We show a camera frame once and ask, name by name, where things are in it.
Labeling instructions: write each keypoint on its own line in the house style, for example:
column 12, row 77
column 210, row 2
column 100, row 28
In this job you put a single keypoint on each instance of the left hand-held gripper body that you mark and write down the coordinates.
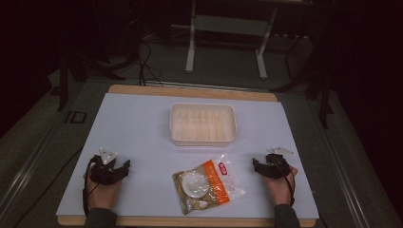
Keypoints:
column 103, row 172

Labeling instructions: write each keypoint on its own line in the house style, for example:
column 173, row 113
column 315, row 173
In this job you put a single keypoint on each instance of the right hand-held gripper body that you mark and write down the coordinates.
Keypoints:
column 276, row 167

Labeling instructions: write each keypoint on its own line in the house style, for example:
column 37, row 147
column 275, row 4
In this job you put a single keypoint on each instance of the person's left hand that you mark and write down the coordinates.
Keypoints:
column 103, row 194

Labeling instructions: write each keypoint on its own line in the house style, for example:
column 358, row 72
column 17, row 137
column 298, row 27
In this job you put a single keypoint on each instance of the person's right hand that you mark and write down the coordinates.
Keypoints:
column 280, row 191

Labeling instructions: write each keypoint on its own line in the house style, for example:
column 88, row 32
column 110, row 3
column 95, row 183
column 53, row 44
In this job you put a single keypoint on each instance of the white table mat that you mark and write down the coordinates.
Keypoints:
column 142, row 133

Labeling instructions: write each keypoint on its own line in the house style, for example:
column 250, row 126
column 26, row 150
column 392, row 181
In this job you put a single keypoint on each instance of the orange and clear snack packet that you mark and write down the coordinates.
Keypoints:
column 209, row 183

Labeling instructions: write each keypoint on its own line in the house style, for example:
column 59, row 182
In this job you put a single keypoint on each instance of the white plastic tray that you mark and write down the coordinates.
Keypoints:
column 202, row 125

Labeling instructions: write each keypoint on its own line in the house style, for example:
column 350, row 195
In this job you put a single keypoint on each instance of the black stand legs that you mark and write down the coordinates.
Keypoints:
column 324, row 95
column 63, row 79

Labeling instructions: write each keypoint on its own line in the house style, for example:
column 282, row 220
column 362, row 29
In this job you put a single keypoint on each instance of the white metal stand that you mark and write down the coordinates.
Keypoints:
column 190, row 47

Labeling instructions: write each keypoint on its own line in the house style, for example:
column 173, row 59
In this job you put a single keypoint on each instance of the aluminium floor rail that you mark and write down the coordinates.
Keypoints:
column 28, row 161
column 343, row 164

